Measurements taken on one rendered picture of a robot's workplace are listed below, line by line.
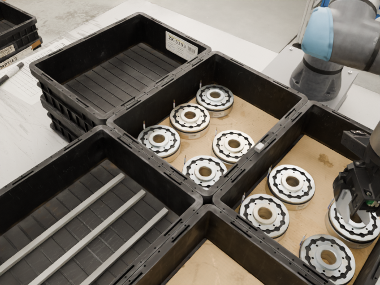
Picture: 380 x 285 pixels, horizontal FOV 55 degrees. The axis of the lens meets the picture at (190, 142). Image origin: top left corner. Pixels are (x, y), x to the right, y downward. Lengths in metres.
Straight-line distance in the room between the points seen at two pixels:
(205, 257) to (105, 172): 0.30
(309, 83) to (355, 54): 0.52
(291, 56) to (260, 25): 1.82
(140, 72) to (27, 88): 0.41
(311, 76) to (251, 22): 2.06
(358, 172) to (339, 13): 0.25
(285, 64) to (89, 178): 0.73
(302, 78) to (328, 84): 0.07
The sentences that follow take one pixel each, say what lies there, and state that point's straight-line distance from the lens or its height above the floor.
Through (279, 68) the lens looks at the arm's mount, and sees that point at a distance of 1.23.
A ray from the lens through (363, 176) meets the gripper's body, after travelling 0.66.
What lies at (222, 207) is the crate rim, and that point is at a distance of 0.68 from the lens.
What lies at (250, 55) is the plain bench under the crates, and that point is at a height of 0.70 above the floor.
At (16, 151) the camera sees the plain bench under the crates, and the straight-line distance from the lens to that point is 1.15.
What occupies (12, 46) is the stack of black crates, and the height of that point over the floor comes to 0.52.
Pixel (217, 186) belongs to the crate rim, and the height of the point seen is 0.93.
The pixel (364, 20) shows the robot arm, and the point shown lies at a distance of 0.63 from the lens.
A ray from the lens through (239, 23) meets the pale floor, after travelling 3.10.
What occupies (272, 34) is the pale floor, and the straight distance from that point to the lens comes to 3.03.
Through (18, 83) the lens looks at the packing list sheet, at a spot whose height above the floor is 0.70.
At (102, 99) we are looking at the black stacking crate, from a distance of 1.04.
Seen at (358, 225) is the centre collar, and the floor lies 0.87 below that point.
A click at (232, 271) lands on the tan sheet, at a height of 0.83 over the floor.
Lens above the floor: 1.50
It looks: 48 degrees down
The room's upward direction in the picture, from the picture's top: 4 degrees clockwise
